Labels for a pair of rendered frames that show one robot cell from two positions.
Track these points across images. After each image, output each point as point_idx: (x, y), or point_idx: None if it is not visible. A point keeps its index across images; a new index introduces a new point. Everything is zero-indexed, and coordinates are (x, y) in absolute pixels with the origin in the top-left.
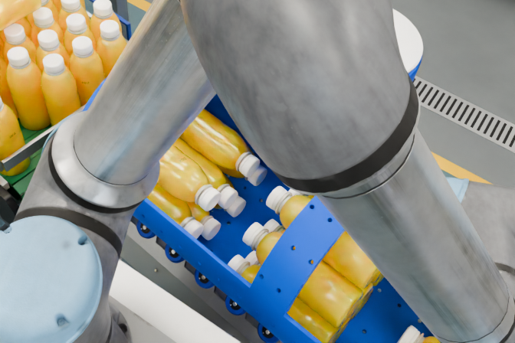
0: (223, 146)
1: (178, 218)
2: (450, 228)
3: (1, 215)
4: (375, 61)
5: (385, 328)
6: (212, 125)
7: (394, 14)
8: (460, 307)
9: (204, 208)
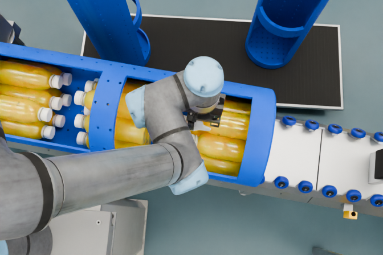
0: (36, 81)
1: (37, 131)
2: (113, 182)
3: None
4: (9, 201)
5: None
6: (23, 72)
7: None
8: (146, 188)
9: (47, 121)
